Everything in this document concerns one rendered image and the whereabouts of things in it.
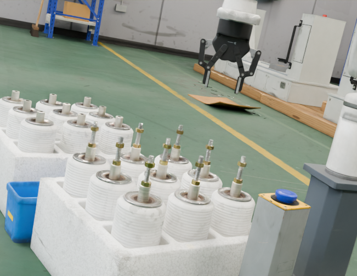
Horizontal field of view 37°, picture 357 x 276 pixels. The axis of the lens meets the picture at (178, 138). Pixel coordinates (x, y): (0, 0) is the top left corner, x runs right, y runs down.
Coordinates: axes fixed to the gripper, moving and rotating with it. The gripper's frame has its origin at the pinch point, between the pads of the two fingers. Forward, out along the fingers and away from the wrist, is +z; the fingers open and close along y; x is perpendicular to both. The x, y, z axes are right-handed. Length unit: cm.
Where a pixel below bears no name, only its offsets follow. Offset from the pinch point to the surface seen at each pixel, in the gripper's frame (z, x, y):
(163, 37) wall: 25, -645, 73
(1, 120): 28, -32, 61
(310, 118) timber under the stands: 41, -265, -78
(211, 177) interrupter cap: 21.7, 0.3, -2.4
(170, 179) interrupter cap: 21.7, 8.6, 6.9
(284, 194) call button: 14.1, 26.8, -14.3
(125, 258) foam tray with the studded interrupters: 29.4, 34.1, 11.2
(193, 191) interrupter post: 20.3, 17.6, 1.6
